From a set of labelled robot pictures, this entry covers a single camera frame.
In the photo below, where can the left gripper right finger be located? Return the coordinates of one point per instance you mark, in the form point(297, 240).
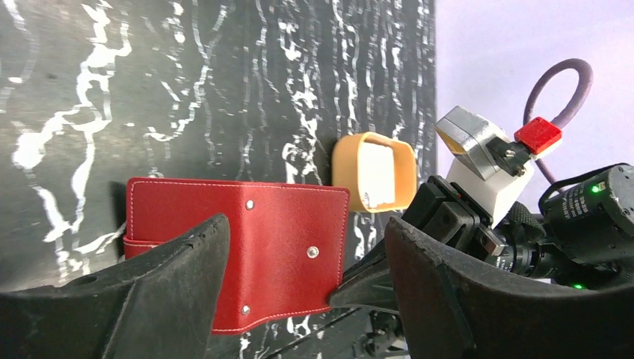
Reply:
point(455, 306)

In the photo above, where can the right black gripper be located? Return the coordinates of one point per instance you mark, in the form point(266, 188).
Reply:
point(445, 212)

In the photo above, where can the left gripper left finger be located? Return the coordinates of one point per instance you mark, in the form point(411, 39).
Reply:
point(160, 304)

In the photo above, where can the red leather card holder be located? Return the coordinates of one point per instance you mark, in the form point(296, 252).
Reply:
point(287, 241)

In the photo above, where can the tan oval card tray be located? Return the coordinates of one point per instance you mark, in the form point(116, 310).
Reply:
point(345, 172)

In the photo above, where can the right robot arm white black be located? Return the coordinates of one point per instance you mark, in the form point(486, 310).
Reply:
point(582, 235)

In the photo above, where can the cards in tray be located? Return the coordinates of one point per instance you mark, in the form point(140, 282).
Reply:
point(376, 181)

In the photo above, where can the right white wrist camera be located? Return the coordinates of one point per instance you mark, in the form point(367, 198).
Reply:
point(490, 167)

